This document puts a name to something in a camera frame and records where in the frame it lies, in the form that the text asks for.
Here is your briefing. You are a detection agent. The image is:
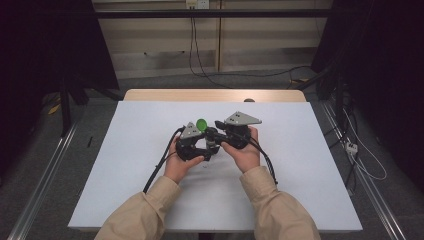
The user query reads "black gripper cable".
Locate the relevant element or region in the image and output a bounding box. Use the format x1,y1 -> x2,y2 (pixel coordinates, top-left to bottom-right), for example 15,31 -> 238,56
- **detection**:
142,125 -> 186,195
247,137 -> 279,186

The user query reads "black curtain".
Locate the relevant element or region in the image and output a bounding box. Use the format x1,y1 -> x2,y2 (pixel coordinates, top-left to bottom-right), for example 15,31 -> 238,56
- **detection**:
0,0 -> 121,183
310,0 -> 424,194

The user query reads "wooden table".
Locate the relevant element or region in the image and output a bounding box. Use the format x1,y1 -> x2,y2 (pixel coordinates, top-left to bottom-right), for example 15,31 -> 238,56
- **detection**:
122,88 -> 307,103

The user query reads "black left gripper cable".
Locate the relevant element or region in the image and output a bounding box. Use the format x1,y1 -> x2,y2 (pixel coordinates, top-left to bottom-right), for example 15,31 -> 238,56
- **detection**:
142,125 -> 186,195

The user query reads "white table board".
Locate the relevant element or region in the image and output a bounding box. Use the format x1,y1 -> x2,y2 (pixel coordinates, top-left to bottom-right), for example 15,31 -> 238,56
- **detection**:
67,100 -> 364,234

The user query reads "person's left hand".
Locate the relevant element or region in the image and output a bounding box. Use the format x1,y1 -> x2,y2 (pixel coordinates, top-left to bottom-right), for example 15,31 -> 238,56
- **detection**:
163,139 -> 206,185

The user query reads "black floor cable bundle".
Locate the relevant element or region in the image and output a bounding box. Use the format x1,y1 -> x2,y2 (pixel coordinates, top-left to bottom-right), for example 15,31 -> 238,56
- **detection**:
327,99 -> 360,190

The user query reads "aluminium floor rail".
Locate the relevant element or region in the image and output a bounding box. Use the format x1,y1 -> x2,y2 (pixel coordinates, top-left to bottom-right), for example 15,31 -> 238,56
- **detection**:
319,101 -> 408,240
6,120 -> 80,240

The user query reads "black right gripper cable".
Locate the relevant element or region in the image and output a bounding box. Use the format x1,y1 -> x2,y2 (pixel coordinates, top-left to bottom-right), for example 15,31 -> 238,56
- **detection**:
247,137 -> 279,186

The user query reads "white wall socket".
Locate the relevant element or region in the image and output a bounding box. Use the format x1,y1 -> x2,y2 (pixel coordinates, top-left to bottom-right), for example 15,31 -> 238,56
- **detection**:
185,0 -> 211,10

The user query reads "person's right hand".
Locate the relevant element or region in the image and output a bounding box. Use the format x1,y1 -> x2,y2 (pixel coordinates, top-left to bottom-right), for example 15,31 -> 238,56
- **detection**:
220,125 -> 261,175

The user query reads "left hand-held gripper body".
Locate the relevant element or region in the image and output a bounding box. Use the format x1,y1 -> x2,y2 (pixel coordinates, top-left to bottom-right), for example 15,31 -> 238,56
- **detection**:
175,121 -> 210,163

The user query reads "black horizontal bar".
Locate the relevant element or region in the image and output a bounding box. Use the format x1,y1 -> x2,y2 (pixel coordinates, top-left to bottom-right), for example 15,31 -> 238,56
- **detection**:
94,8 -> 335,19

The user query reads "black wall cable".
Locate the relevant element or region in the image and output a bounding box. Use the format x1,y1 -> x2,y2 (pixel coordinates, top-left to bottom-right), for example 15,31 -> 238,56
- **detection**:
192,17 -> 313,80
188,16 -> 232,90

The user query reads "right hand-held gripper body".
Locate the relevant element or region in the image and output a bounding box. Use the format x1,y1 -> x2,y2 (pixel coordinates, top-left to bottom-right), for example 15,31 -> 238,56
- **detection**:
221,110 -> 263,150

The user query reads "white floor cable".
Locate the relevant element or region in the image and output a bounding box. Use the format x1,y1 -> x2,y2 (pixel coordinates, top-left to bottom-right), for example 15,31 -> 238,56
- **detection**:
341,107 -> 389,182

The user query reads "black metal stand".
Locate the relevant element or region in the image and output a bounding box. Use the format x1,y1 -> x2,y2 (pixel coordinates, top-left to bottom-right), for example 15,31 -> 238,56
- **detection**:
292,62 -> 348,132
58,75 -> 125,138

